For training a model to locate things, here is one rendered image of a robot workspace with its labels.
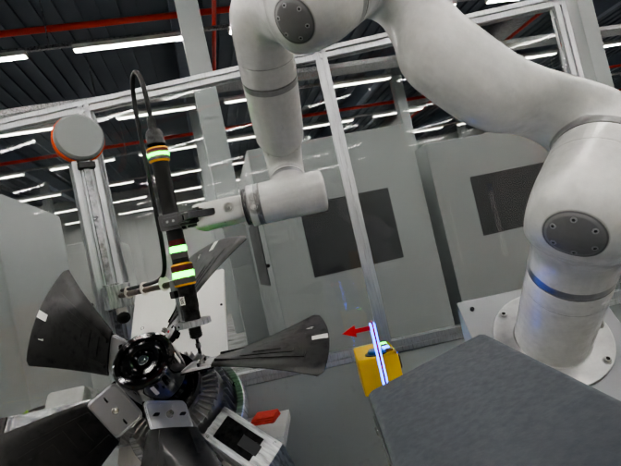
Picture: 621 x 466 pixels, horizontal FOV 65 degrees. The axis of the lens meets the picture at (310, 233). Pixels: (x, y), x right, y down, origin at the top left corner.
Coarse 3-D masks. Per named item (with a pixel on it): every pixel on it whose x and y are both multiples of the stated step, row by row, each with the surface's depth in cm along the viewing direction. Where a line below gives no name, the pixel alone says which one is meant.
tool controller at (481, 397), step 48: (480, 336) 39; (384, 384) 40; (432, 384) 34; (480, 384) 30; (528, 384) 27; (576, 384) 25; (384, 432) 31; (432, 432) 27; (480, 432) 25; (528, 432) 23; (576, 432) 21
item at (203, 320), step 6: (174, 288) 99; (174, 294) 98; (180, 306) 99; (180, 312) 98; (180, 318) 99; (204, 318) 96; (210, 318) 97; (180, 324) 95; (186, 324) 94; (192, 324) 94; (198, 324) 94; (204, 324) 95
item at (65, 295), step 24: (72, 288) 108; (48, 312) 109; (72, 312) 106; (96, 312) 103; (48, 336) 108; (72, 336) 105; (96, 336) 102; (48, 360) 108; (72, 360) 106; (96, 360) 103
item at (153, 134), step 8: (152, 120) 99; (152, 128) 98; (152, 136) 97; (160, 136) 98; (152, 144) 101; (160, 144) 101; (184, 288) 96; (192, 288) 97; (184, 296) 96; (192, 296) 97; (184, 304) 96; (192, 304) 96; (184, 312) 96; (192, 312) 96; (192, 320) 96; (192, 328) 96; (200, 328) 97; (192, 336) 96; (200, 336) 97
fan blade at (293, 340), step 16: (304, 320) 106; (320, 320) 103; (272, 336) 103; (288, 336) 99; (304, 336) 97; (224, 352) 100; (240, 352) 96; (256, 352) 93; (272, 352) 92; (288, 352) 91; (304, 352) 91; (320, 352) 90; (272, 368) 88; (288, 368) 87; (304, 368) 86; (320, 368) 86
